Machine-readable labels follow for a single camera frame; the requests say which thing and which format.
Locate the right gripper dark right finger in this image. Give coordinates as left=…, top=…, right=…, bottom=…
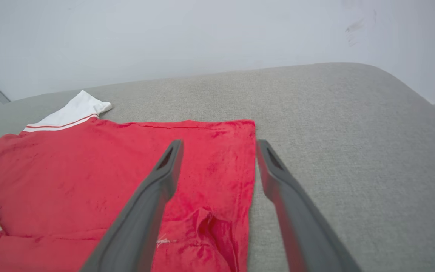
left=256, top=139, right=362, bottom=272

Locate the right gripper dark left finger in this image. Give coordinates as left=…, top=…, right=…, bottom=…
left=80, top=139, right=184, bottom=272

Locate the red and white shirt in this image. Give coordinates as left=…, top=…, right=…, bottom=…
left=0, top=90, right=256, bottom=272

